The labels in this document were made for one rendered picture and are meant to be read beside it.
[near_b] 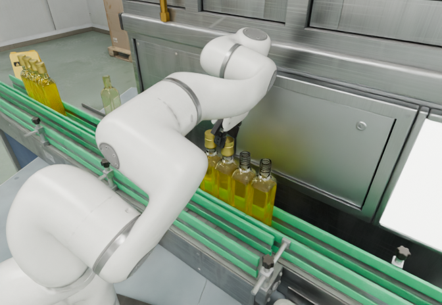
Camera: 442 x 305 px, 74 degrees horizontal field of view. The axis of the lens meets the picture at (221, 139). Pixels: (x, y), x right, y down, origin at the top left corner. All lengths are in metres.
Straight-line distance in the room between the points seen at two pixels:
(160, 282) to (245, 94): 0.69
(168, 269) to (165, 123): 0.71
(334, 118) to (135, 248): 0.56
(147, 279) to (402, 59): 0.88
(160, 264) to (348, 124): 0.70
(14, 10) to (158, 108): 6.27
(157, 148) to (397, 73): 0.51
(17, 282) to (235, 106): 0.42
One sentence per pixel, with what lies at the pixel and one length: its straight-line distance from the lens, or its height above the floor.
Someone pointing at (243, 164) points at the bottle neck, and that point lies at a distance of 0.77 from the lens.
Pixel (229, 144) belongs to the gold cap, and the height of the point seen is 1.16.
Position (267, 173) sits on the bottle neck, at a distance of 0.76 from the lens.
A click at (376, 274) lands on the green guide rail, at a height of 0.91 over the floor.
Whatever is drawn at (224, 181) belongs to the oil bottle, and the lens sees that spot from 0.84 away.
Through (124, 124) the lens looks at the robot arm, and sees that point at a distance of 0.36.
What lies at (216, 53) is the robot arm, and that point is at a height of 1.44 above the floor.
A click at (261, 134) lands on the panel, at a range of 0.88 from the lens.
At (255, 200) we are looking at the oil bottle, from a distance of 0.81.
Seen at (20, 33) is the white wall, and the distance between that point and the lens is 6.67.
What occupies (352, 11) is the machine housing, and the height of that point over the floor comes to 1.48.
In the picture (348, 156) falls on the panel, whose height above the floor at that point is 1.16.
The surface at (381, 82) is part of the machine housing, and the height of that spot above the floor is 1.36.
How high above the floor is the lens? 1.60
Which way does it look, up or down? 34 degrees down
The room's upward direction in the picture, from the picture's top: straight up
